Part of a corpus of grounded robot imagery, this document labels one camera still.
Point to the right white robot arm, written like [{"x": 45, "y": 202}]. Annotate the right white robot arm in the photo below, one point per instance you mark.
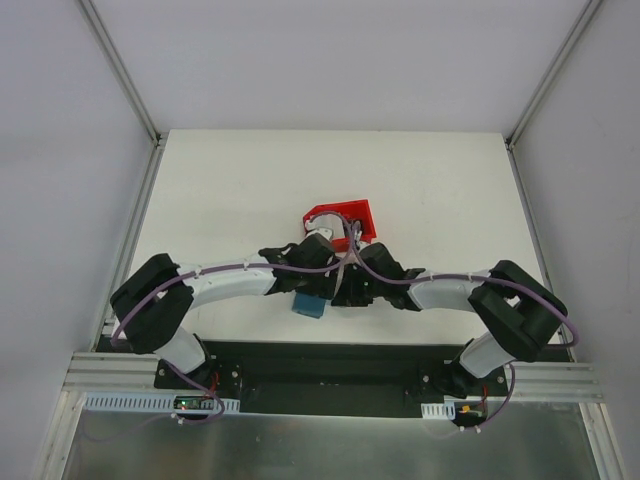
[{"x": 520, "y": 315}]

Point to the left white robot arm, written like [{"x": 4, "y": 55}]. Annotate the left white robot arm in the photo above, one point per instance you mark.
[{"x": 152, "y": 304}]

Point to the left aluminium frame post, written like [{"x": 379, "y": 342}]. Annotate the left aluminium frame post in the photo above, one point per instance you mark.
[{"x": 116, "y": 64}]

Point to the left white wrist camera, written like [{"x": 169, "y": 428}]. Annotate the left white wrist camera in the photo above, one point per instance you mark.
[{"x": 323, "y": 232}]

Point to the blue card holder wallet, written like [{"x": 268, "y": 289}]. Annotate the blue card holder wallet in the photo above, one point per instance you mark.
[{"x": 308, "y": 305}]

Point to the aluminium rail profile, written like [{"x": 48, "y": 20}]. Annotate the aluminium rail profile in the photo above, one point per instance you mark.
[{"x": 562, "y": 382}]

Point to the right white cable duct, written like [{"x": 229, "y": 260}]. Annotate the right white cable duct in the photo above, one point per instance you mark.
[{"x": 438, "y": 411}]

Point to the right aluminium frame post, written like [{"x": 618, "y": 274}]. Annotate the right aluminium frame post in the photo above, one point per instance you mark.
[{"x": 561, "y": 57}]

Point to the aluminium frame post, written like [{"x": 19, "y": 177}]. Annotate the aluminium frame post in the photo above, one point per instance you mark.
[
  {"x": 561, "y": 57},
  {"x": 116, "y": 64}
]

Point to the red plastic bin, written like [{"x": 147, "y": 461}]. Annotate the red plastic bin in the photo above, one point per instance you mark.
[{"x": 323, "y": 216}]

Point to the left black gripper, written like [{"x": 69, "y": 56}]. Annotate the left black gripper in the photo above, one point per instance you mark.
[{"x": 322, "y": 282}]

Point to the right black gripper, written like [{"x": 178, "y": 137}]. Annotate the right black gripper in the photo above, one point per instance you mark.
[{"x": 353, "y": 288}]

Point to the white cable duct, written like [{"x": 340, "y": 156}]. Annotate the white cable duct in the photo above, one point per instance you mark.
[
  {"x": 438, "y": 411},
  {"x": 159, "y": 403}
]

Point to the left white cable duct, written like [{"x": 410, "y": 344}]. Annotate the left white cable duct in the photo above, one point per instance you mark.
[{"x": 159, "y": 403}]

